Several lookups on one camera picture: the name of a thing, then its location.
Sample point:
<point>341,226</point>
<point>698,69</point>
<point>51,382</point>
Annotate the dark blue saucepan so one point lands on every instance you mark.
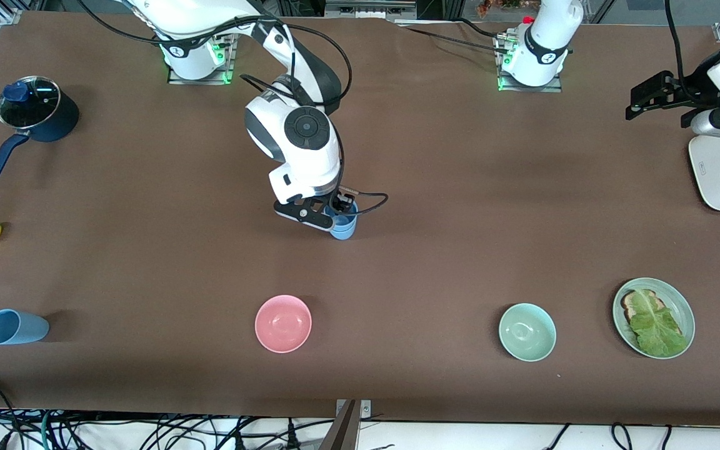
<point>63,122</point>

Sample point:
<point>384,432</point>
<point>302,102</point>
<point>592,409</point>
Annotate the aluminium corner bracket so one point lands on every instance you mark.
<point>9,17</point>

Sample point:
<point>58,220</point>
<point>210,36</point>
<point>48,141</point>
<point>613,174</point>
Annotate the small metal bracket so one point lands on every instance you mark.
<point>366,409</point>

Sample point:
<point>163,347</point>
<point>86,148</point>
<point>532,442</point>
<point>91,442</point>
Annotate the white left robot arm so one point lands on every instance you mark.
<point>544,37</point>

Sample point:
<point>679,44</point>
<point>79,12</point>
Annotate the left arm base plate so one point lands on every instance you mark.
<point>554,84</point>

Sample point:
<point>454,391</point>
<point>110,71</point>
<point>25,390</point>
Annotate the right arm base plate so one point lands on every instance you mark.
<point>225,69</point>

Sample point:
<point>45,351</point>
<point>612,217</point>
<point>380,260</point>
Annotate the green lettuce leaf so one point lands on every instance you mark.
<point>657,328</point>

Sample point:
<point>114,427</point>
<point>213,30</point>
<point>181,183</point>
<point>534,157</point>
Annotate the mint green plate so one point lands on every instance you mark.
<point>685,312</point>

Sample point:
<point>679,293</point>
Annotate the mint green bowl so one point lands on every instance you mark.
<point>527,332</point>

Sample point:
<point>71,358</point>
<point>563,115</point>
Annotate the glass lid blue knob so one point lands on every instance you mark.
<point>29,103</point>

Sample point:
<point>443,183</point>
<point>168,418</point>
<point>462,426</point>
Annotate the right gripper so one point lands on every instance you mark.
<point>339,203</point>

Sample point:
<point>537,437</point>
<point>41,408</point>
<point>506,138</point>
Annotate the pink bowl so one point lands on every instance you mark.
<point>283,324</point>

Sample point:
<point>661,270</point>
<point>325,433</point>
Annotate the dark brown pole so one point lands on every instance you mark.
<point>342,431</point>

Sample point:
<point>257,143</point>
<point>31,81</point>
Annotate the toasted bread slice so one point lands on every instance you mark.
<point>630,306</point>

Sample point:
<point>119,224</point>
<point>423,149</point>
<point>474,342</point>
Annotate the grey power strip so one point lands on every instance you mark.
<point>369,9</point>

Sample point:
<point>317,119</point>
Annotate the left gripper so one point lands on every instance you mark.
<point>689,95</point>

